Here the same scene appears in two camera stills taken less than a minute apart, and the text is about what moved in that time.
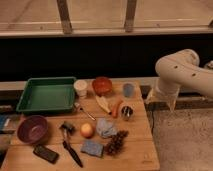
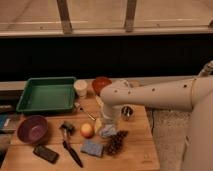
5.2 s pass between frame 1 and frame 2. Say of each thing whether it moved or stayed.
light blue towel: stayed
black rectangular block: stayed
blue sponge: stayed
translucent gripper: moved
